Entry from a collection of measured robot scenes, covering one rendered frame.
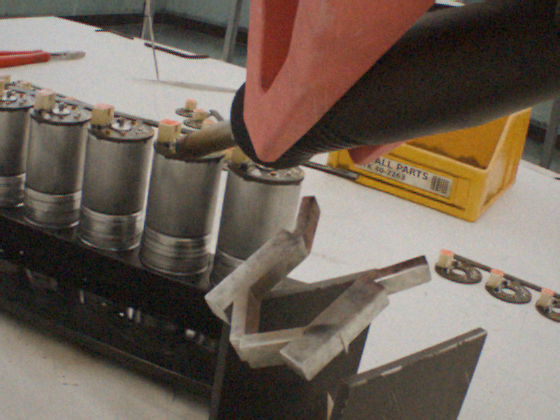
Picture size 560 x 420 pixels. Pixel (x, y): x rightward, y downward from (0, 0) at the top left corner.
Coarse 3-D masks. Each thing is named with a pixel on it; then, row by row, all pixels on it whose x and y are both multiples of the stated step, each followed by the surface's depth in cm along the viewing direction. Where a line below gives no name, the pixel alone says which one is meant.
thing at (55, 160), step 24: (48, 144) 28; (72, 144) 29; (48, 168) 29; (72, 168) 29; (24, 192) 30; (48, 192) 29; (72, 192) 29; (24, 216) 30; (48, 216) 29; (72, 216) 30
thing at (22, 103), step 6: (0, 96) 30; (30, 96) 31; (0, 102) 29; (6, 102) 29; (12, 102) 30; (18, 102) 30; (24, 102) 30; (30, 102) 30; (0, 108) 29; (6, 108) 29; (12, 108) 29; (18, 108) 29; (24, 108) 29
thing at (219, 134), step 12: (228, 120) 22; (192, 132) 25; (204, 132) 23; (216, 132) 22; (228, 132) 22; (180, 144) 25; (192, 144) 24; (204, 144) 23; (216, 144) 23; (228, 144) 22; (180, 156) 25; (192, 156) 25
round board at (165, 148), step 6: (156, 144) 27; (162, 144) 27; (168, 144) 27; (174, 144) 27; (156, 150) 27; (162, 150) 27; (168, 150) 27; (168, 156) 26; (174, 156) 26; (204, 156) 27; (210, 156) 27; (216, 156) 27; (222, 156) 27
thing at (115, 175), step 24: (96, 144) 27; (120, 144) 27; (144, 144) 28; (96, 168) 28; (120, 168) 28; (144, 168) 28; (96, 192) 28; (120, 192) 28; (144, 192) 29; (96, 216) 28; (120, 216) 28; (96, 240) 28; (120, 240) 29
